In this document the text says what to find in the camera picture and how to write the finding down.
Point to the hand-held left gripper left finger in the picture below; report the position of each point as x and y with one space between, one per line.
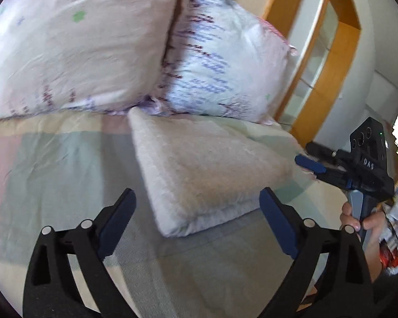
114 225

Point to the white purple patterned pillow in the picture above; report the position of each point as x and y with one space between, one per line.
219 56

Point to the white fleece cloth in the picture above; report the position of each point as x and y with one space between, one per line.
202 169

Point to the pile of colourful packets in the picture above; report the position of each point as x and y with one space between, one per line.
396 225

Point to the wooden glass-door cabinet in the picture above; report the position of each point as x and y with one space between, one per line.
335 73

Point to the pale pink pillow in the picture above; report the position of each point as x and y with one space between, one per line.
73 43

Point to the pastel plaid bed sheet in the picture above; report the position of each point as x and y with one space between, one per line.
53 165

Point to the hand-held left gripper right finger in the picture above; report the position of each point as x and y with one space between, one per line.
278 225

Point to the person's right hand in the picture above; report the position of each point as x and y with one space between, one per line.
349 220

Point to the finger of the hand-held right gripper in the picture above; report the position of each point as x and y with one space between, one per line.
320 150
309 165

